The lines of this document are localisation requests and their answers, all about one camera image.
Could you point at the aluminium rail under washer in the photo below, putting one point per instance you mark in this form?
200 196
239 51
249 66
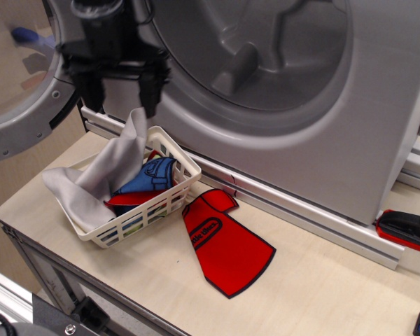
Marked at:
301 217

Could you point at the red and black clamp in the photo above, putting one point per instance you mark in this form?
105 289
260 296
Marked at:
400 227

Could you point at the aluminium table frame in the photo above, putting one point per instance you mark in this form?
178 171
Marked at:
65 282

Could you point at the blue jeans cloth piece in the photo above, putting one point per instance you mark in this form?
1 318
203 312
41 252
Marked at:
155 175

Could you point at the grey toy washing machine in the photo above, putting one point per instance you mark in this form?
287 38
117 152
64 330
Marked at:
320 99

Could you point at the red cloth in basket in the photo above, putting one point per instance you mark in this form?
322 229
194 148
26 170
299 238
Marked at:
132 198

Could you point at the white plastic laundry basket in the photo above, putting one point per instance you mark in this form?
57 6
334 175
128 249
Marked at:
130 219

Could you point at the red shirt cloth cutout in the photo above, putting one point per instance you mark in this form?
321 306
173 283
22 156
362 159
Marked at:
231 256

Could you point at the black metal bracket with bolt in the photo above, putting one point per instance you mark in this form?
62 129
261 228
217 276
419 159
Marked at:
59 323

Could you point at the grey round washer door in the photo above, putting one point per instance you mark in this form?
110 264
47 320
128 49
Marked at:
35 93

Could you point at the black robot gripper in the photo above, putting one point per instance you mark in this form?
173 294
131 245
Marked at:
111 47

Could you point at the grey cloth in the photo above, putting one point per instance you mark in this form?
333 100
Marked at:
83 193

